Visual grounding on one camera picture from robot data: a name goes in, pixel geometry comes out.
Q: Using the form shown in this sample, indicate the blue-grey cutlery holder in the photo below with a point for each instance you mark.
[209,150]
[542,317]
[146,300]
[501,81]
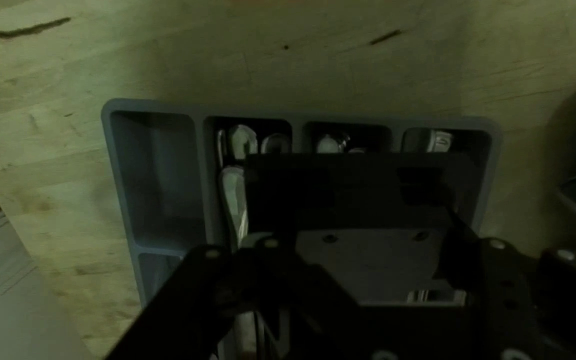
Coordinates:
[160,172]

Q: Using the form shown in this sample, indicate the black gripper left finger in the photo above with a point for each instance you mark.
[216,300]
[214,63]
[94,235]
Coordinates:
[289,200]

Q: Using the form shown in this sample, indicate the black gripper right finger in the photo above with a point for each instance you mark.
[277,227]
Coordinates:
[428,193]

